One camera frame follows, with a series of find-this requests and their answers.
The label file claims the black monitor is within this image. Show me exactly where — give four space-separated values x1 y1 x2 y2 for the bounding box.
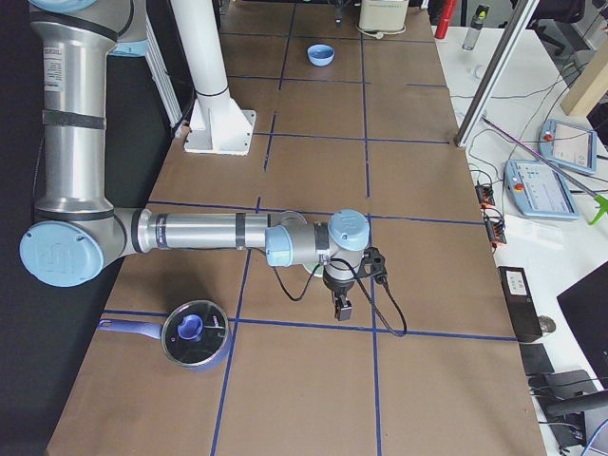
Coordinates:
557 267 607 377

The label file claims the orange black connector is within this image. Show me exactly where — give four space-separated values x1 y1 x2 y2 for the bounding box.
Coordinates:
484 215 507 248
475 183 495 209

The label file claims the reacher grabber stick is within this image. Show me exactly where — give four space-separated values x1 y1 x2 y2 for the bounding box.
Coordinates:
482 117 608 225

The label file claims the black power supply box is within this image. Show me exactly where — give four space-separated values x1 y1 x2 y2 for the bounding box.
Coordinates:
497 266 542 343

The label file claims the red bottle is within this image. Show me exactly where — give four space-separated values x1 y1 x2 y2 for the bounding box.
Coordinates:
434 0 457 40

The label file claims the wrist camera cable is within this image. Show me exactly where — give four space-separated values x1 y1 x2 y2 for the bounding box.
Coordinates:
249 246 409 338

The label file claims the green bowl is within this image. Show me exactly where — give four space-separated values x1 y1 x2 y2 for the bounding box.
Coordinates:
303 261 324 278

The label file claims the clear water bottle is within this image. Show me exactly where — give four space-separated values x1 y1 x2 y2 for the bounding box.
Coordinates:
462 4 489 51

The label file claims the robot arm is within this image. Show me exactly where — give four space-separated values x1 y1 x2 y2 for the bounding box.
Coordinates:
20 1 370 321

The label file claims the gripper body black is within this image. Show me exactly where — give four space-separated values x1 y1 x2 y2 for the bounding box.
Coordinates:
323 271 354 296

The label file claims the silver toaster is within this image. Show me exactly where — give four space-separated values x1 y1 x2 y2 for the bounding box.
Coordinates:
357 0 409 33

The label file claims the near teach pendant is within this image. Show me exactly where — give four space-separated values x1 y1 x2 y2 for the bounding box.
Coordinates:
504 160 580 220

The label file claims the aluminium frame post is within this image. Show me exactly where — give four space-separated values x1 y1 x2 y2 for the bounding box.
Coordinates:
454 0 539 147

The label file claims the orange black connector near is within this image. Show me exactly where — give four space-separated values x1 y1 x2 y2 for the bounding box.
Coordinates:
484 215 507 248

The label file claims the blue saucepan with glass lid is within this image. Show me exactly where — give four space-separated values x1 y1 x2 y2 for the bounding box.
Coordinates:
98 300 232 371

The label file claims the teach pendant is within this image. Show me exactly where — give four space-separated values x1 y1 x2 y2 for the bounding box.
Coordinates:
504 160 580 220
539 119 598 176

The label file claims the black monitor stand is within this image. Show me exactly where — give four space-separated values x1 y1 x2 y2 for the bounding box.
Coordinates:
528 370 607 431

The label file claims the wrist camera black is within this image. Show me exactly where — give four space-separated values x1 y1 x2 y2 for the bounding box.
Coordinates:
358 246 388 286

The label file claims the white camera pole with base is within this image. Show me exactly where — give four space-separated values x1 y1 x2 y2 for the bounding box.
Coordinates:
171 0 257 156

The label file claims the orange black connector far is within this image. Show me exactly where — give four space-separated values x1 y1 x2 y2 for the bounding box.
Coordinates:
475 183 495 209

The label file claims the blue bowl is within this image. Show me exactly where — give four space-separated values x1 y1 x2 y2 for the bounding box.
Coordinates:
307 44 335 67

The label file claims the wooden plank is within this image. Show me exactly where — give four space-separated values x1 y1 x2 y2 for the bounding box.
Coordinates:
560 41 608 117

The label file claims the far teach pendant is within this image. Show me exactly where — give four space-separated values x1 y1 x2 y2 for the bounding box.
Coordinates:
539 119 598 176

